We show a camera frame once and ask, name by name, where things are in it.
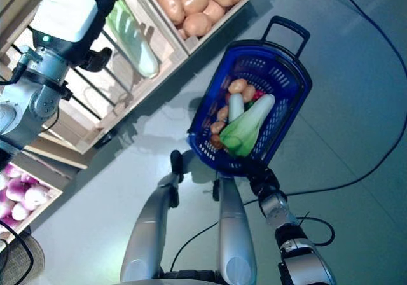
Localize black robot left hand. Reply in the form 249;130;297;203
31;0;128;73

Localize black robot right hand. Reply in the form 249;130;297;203
246;167;281;200

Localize napa cabbage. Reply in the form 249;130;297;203
90;0;160;78
219;93;276;157
228;93;246;123

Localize blue plastic shopping basket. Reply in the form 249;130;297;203
186;16;313;174

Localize grey woven round basket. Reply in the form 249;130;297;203
0;232;45;285

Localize silver robot right leg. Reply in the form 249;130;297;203
212;170;257;282

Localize silver robot leg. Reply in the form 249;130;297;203
120;150;185;282
212;170;257;282

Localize wooden slatted cabbage crate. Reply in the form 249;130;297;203
0;0;188;155

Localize silver robot left leg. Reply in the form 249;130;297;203
120;150;185;282

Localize wooden potato crate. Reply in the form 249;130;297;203
122;0;271;56

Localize wooden display shelf rack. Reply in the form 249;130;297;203
0;119;112;184

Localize purple white turnip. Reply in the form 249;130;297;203
11;204;32;221
24;188;48;208
6;175;29;200

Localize wooden turnip crate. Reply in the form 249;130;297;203
0;162;64;237

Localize thick black floor cable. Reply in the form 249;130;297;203
282;0;404;198

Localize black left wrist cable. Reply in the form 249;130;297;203
0;55;36;85

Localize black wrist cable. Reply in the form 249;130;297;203
0;55;36;85
295;211;335;246

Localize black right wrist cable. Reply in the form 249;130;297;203
295;211;335;246

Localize thin black floor cable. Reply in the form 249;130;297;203
171;221;220;273

